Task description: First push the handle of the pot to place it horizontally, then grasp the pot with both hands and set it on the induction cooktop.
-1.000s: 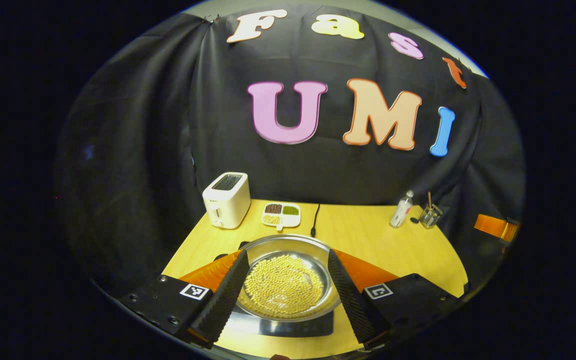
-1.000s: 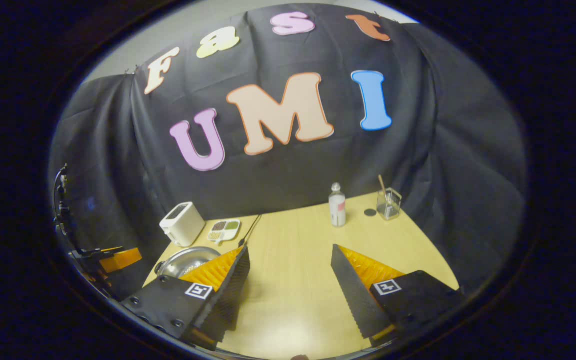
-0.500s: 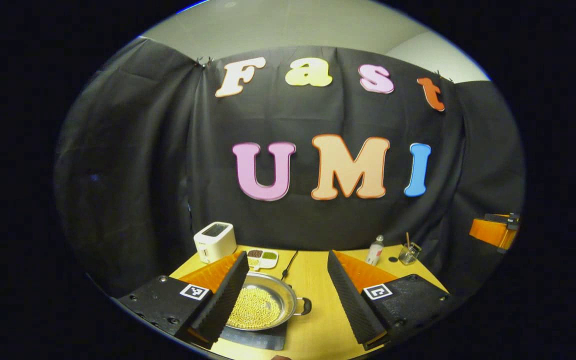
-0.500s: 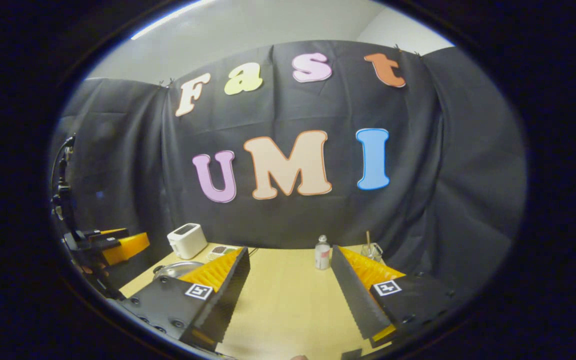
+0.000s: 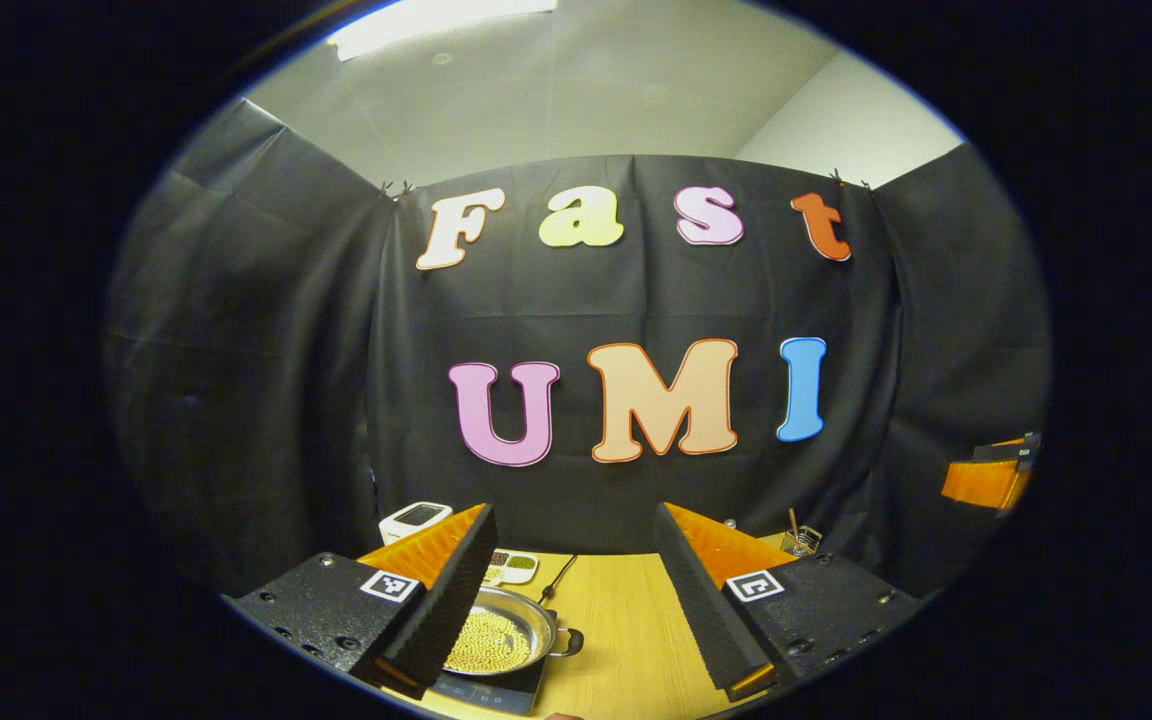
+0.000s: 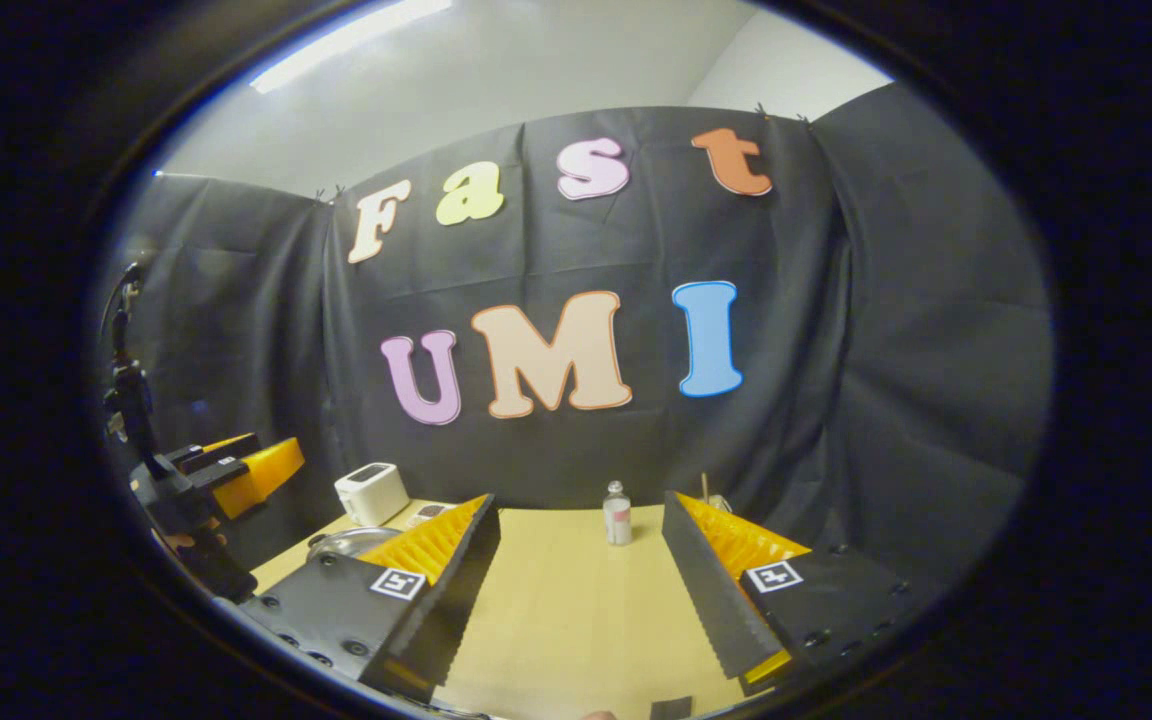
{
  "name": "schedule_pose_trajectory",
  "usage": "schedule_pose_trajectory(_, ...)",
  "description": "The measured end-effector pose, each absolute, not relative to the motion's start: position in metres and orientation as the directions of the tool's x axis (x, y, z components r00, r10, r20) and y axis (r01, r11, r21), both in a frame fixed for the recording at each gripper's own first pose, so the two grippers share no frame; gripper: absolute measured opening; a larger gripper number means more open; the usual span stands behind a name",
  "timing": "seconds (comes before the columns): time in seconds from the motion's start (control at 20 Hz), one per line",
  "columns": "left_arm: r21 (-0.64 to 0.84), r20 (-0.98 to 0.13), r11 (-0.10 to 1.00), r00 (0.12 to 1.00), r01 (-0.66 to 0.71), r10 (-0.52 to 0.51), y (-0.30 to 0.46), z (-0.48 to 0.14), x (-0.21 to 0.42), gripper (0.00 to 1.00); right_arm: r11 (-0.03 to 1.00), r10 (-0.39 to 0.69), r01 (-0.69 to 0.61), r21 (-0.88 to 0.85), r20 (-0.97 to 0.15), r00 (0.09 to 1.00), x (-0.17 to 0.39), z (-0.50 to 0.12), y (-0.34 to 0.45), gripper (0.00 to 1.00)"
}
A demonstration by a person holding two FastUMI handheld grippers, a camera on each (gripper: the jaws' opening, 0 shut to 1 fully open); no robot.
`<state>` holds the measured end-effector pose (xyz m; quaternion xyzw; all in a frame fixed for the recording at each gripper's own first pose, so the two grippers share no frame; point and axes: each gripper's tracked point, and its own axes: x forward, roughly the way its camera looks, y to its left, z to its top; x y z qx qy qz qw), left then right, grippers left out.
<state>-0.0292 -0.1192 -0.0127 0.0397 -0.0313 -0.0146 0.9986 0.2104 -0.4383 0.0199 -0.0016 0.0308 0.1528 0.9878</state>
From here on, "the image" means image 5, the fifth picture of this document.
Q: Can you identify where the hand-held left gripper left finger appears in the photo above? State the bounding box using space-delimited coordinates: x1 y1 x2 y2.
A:
226 503 500 701

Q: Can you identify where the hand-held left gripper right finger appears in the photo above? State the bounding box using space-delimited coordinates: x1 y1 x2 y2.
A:
654 501 927 704

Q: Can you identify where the stainless steel pot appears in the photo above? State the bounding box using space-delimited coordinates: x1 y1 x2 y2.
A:
441 586 585 678

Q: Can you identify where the black induction cooktop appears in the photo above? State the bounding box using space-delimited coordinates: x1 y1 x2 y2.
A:
428 600 559 716

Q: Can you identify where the pile of yellow soybeans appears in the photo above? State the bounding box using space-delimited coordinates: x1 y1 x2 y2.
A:
446 607 534 674

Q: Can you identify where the white divided bean dish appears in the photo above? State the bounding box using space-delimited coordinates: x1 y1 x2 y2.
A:
482 549 540 587

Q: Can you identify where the white toaster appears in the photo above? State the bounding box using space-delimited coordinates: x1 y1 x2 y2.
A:
378 501 453 547

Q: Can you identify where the ceiling light panel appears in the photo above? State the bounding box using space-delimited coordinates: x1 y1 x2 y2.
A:
326 0 559 63

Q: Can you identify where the black power cable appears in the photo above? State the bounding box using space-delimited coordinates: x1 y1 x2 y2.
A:
539 554 579 607

